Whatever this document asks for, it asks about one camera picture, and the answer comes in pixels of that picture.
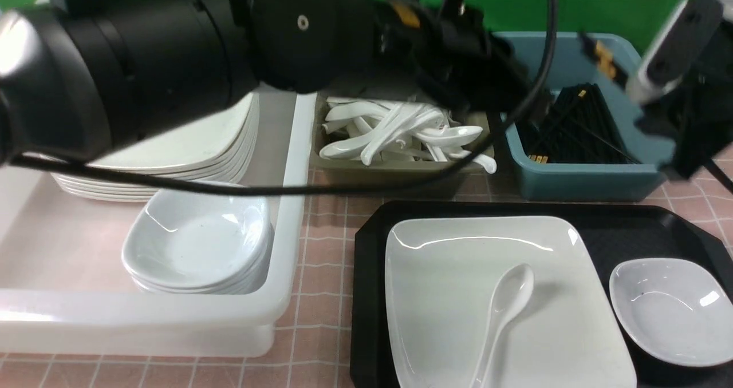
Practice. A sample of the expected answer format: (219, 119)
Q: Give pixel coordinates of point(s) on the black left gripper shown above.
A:
(455, 62)

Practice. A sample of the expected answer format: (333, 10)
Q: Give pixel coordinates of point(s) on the large white square rice plate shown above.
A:
(440, 275)

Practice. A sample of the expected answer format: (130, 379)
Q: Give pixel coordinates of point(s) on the white ceramic soup spoon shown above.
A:
(510, 296)

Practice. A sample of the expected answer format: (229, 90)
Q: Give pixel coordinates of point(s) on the small white dish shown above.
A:
(673, 309)
(193, 242)

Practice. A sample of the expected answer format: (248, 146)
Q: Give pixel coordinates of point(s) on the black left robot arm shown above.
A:
(82, 79)

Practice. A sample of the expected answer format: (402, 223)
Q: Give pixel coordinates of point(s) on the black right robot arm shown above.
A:
(683, 86)

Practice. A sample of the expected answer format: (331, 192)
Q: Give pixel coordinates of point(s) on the top white plate of stack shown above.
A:
(191, 144)

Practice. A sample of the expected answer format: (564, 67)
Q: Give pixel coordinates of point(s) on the pile of white soup spoons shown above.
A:
(380, 136)

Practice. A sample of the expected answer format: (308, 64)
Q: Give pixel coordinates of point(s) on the olive green spoon bin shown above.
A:
(395, 173)

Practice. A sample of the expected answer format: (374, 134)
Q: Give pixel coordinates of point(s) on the teal blue chopstick bin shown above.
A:
(591, 182)

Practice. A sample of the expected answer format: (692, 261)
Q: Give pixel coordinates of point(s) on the pile of black chopsticks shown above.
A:
(577, 129)

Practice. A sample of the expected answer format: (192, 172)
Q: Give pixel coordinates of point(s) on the black plastic serving tray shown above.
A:
(612, 234)

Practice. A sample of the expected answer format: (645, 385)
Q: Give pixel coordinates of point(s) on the stack of small white dishes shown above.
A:
(244, 282)

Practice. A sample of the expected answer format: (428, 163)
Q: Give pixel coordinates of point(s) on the pink checkered tablecloth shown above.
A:
(312, 338)

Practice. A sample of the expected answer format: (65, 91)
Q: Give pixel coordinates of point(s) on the large translucent white plastic bin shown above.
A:
(65, 290)

